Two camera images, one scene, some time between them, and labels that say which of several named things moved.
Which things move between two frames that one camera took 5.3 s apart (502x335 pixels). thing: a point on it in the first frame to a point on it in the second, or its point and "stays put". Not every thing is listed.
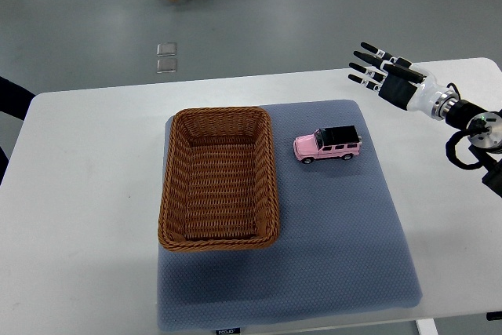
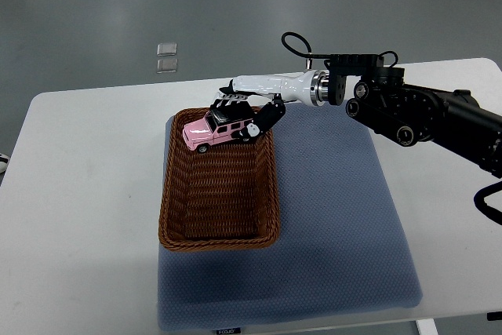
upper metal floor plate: x=166 y=49 stays put
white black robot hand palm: x=418 y=97 to x=309 y=88
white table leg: x=427 y=326 stays put
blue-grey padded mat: x=343 y=246 stays put
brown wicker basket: x=219 y=191 stays put
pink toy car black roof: x=327 y=143 to x=214 y=129
